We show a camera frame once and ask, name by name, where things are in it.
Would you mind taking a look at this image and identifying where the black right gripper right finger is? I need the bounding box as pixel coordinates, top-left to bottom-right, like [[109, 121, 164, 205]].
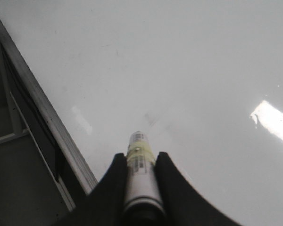
[[155, 152, 239, 226]]

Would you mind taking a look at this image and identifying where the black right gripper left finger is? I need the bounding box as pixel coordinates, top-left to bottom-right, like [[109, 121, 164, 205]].
[[54, 153, 127, 226]]

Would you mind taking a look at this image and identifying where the white black whiteboard marker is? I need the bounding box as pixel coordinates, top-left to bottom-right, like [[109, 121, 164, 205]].
[[124, 131, 166, 217]]

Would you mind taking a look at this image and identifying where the dark cabinet below whiteboard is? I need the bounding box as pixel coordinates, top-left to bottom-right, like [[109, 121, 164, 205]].
[[0, 20, 90, 226]]

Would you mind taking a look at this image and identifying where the white whiteboard with aluminium frame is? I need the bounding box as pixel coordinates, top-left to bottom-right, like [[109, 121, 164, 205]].
[[0, 0, 283, 226]]

